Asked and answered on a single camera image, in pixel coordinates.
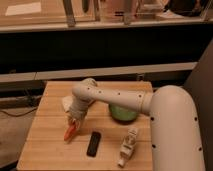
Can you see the white cloth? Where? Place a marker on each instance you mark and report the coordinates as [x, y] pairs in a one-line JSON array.
[[66, 103]]

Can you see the orange red pepper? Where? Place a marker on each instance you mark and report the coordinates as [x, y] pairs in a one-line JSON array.
[[71, 131]]

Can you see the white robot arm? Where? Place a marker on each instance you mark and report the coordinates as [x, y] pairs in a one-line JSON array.
[[175, 132]]

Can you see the black rectangular remote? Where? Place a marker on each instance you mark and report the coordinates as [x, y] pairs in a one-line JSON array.
[[93, 144]]

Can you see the green bowl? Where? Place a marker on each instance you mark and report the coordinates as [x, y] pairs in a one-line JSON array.
[[122, 114]]

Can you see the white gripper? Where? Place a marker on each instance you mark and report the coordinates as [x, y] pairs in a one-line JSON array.
[[77, 113]]

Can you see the white paper sheet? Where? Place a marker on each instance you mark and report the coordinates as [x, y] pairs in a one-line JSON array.
[[22, 9]]

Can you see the white plastic bottle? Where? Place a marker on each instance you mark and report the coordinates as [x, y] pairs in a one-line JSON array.
[[127, 146]]

